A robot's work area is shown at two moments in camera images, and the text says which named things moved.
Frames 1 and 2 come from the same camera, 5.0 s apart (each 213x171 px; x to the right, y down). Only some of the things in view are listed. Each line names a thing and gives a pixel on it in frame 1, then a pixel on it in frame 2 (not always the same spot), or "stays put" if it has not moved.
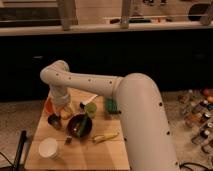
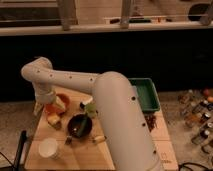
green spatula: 90,112 stays put
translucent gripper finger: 51,108 to 38,108
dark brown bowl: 80,125 stays put
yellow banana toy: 100,138 stays put
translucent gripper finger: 69,108 to 59,103
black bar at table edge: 19,151 stays put
